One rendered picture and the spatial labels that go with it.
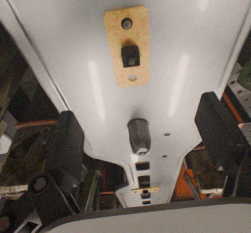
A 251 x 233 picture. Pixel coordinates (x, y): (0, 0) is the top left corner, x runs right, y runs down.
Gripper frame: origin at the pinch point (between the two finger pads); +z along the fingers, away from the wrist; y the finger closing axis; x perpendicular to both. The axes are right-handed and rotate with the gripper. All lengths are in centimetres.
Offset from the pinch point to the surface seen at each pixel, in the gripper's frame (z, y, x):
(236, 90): 39, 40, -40
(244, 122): 9.9, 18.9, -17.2
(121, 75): 8.4, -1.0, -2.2
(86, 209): 2.2, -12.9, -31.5
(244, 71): 9.6, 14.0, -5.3
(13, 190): 2.2, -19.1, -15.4
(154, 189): 8.6, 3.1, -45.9
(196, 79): 8.7, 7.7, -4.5
